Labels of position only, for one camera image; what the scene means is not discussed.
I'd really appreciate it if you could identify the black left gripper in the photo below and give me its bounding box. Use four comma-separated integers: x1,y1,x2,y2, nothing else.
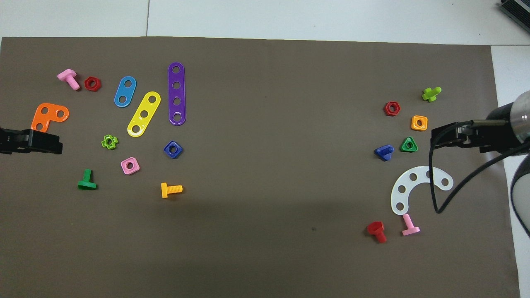
0,127,63,155

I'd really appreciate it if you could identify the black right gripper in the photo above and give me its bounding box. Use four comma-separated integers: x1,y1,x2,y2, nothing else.
431,119,518,154

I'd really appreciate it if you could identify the blue plastic screw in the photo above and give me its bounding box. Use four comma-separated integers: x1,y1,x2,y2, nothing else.
374,144,395,161

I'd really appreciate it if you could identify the blue square plastic nut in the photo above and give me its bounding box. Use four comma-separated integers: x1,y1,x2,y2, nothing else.
164,141,183,159

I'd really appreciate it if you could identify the green triangular plastic nut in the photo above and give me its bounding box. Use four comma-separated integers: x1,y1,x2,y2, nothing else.
400,136,419,153

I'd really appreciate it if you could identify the light green cross-head screw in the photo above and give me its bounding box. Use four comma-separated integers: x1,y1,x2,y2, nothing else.
422,87,442,103

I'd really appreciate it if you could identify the green plastic screw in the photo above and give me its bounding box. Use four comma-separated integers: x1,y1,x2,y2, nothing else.
77,169,97,191

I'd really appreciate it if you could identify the pink plastic screw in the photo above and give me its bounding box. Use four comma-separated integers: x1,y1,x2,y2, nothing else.
402,214,421,236
57,69,81,91

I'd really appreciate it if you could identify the pink square plastic nut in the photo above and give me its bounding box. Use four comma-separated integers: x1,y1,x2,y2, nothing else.
120,157,140,175

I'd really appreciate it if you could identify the red plastic screw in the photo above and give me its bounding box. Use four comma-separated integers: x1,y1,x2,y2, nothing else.
367,221,387,243

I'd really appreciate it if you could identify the orange plastic screw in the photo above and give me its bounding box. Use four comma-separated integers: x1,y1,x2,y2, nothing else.
161,183,183,199

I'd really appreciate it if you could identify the orange L-shaped plastic plate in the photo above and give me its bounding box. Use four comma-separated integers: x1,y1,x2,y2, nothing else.
31,103,70,133

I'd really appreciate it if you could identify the white curved perforated plate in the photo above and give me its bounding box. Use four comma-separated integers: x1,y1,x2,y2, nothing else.
390,166,454,216

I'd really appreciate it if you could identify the blue two-hole plastic strip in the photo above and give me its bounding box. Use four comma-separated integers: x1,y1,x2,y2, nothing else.
114,76,137,108

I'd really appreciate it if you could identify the yellow three-hole plastic strip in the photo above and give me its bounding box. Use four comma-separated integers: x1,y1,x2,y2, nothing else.
127,91,161,137

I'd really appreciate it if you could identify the purple four-hole plastic strip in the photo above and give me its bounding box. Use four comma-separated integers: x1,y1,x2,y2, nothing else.
168,62,187,126

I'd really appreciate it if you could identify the grey finned metal device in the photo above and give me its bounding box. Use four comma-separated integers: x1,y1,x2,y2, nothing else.
499,0,530,24

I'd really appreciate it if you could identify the brown table mat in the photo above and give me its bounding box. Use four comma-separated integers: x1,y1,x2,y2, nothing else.
0,36,520,298

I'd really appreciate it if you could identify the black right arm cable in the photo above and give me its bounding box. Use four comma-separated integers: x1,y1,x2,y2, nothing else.
429,124,530,214

